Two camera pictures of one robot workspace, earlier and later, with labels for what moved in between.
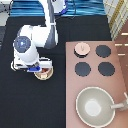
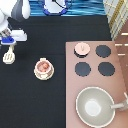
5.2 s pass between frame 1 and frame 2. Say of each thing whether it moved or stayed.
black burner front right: stayed
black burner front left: stayed
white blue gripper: moved
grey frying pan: stayed
